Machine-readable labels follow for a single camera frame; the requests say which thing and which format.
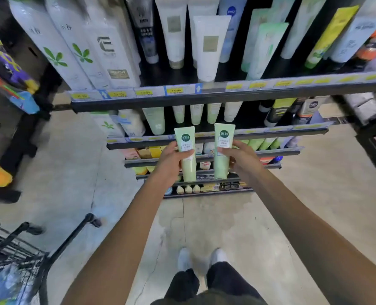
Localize orange and black tube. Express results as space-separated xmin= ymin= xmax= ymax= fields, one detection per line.
xmin=354 ymin=20 xmax=376 ymax=62

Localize person's right hand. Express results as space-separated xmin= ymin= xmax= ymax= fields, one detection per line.
xmin=217 ymin=140 xmax=266 ymax=188

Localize grey wrapped packets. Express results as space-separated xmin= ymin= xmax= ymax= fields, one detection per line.
xmin=343 ymin=92 xmax=376 ymax=124

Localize person's right forearm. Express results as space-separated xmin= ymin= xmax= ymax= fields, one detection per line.
xmin=248 ymin=175 xmax=376 ymax=305

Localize white tube with beige label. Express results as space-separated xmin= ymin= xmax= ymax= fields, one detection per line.
xmin=193 ymin=15 xmax=232 ymax=82
xmin=188 ymin=0 xmax=221 ymax=69

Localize white tube with blue label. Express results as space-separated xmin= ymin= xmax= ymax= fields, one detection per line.
xmin=329 ymin=15 xmax=376 ymax=64

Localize white box with grey logo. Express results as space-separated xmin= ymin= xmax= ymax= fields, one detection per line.
xmin=80 ymin=0 xmax=141 ymax=89

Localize pale green white tube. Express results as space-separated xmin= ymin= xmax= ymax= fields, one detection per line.
xmin=281 ymin=0 xmax=329 ymax=60

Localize colourful snack packets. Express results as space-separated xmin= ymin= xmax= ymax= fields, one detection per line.
xmin=0 ymin=39 xmax=41 ymax=115

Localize row of yellow price labels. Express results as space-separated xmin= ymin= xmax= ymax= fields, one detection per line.
xmin=68 ymin=71 xmax=376 ymax=101

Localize person's black trousers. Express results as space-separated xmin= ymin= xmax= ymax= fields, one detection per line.
xmin=164 ymin=262 xmax=265 ymax=302

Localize row of small colourful boxes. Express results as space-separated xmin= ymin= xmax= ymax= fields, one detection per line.
xmin=121 ymin=146 xmax=168 ymax=160

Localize black metal shelf rack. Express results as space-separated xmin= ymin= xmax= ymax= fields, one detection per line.
xmin=53 ymin=0 xmax=376 ymax=199

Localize dark grey cosmetic tube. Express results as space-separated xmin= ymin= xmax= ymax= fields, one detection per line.
xmin=124 ymin=0 xmax=159 ymax=64

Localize white and blue tube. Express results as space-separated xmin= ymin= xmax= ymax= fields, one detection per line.
xmin=218 ymin=0 xmax=248 ymax=63

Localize pale green cosmetic tube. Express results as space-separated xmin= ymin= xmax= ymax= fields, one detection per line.
xmin=174 ymin=126 xmax=197 ymax=183
xmin=213 ymin=123 xmax=236 ymax=180

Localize black wire shopping cart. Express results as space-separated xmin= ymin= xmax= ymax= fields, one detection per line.
xmin=0 ymin=210 xmax=103 ymax=305

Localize white hanging tube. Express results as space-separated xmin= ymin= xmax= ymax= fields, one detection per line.
xmin=223 ymin=101 xmax=243 ymax=123

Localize yellow green cosmetic tube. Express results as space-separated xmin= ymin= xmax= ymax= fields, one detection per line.
xmin=304 ymin=5 xmax=360 ymax=70

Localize person's left white shoe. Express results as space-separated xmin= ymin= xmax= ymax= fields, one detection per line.
xmin=177 ymin=247 xmax=193 ymax=272

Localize person's white shoe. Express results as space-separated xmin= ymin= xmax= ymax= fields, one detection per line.
xmin=209 ymin=248 xmax=228 ymax=268
xmin=177 ymin=247 xmax=193 ymax=272

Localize white tube with gold cap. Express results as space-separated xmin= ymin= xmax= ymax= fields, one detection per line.
xmin=154 ymin=0 xmax=189 ymax=70

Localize person's left forearm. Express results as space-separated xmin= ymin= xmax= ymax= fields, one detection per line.
xmin=61 ymin=176 xmax=169 ymax=305

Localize small white leaf box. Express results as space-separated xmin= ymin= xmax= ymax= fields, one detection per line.
xmin=91 ymin=112 xmax=125 ymax=139

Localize black and yellow tube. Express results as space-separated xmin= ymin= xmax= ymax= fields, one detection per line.
xmin=263 ymin=98 xmax=298 ymax=128

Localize row of green tubes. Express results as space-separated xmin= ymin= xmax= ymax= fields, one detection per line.
xmin=239 ymin=136 xmax=295 ymax=152

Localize row of small cream bottles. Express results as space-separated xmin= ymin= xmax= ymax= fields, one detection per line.
xmin=176 ymin=185 xmax=202 ymax=195

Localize grey and orange tube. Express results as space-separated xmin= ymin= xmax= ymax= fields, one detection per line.
xmin=292 ymin=96 xmax=326 ymax=125

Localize mint green cosmetic tube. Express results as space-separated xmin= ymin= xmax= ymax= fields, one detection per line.
xmin=241 ymin=8 xmax=271 ymax=73
xmin=246 ymin=22 xmax=289 ymax=81

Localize person's left hand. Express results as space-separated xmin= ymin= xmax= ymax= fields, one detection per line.
xmin=154 ymin=141 xmax=195 ymax=188

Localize person's right white shoe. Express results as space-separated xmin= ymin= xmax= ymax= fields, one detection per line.
xmin=209 ymin=248 xmax=228 ymax=268

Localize white box with green leaf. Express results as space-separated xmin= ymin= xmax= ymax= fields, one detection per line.
xmin=44 ymin=0 xmax=112 ymax=90
xmin=8 ymin=0 xmax=95 ymax=91

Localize white bottle with blue label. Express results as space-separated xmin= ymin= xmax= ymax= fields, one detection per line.
xmin=111 ymin=109 xmax=146 ymax=137

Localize light green hanging tube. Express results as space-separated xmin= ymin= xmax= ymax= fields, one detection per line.
xmin=142 ymin=107 xmax=166 ymax=136
xmin=172 ymin=105 xmax=186 ymax=124
xmin=207 ymin=103 xmax=222 ymax=124
xmin=189 ymin=104 xmax=204 ymax=126

